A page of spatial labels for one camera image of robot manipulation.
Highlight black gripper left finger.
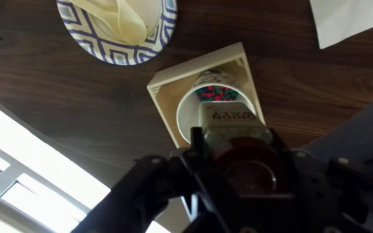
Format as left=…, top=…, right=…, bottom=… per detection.
left=71, top=127, right=232, bottom=233

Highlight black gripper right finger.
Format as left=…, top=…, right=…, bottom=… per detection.
left=268, top=127, right=373, bottom=233

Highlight spice bottle with brown lid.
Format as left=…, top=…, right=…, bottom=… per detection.
left=198, top=102, right=284, bottom=197

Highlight white paper cup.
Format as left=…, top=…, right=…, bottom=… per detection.
left=175, top=69, right=258, bottom=147

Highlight light wooden box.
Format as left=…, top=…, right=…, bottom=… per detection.
left=145, top=42, right=267, bottom=151

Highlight multicoloured candies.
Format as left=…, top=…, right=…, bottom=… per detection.
left=194, top=85, right=241, bottom=104

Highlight blue patterned paper plate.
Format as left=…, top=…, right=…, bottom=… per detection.
left=56, top=0, right=179, bottom=68

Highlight round dark wooden table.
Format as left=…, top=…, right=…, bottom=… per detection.
left=0, top=0, right=373, bottom=192

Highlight cream crumpled wrapper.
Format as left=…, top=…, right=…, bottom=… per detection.
left=67, top=0, right=165, bottom=47

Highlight white paper napkin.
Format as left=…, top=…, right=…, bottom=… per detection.
left=308, top=0, right=373, bottom=51

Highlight white window frame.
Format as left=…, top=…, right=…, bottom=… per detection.
left=0, top=95, right=172, bottom=233

